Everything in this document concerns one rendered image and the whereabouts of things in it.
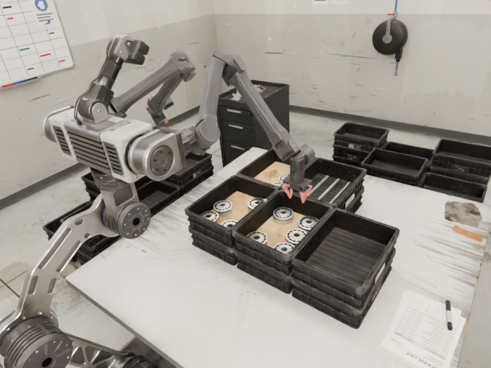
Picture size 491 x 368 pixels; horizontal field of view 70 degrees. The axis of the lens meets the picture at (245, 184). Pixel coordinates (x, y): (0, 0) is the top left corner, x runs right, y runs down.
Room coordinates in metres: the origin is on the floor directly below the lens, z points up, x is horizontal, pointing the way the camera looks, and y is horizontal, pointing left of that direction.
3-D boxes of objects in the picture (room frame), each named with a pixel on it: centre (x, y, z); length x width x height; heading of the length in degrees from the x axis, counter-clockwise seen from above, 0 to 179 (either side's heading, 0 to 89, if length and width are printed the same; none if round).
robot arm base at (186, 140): (1.03, 0.20, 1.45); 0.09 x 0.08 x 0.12; 51
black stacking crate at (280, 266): (1.26, -0.16, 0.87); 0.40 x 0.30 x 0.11; 140
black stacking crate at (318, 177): (1.56, -0.42, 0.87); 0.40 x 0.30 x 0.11; 140
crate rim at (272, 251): (1.26, -0.16, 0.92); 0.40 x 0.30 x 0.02; 140
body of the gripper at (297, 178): (1.22, -0.21, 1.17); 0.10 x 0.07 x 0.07; 49
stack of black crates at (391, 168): (2.26, -1.11, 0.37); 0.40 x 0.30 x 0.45; 51
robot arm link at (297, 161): (1.22, -0.21, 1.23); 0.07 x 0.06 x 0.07; 141
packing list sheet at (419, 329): (0.80, -0.62, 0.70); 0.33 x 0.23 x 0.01; 141
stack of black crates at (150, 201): (2.27, 0.74, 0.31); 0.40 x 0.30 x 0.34; 141
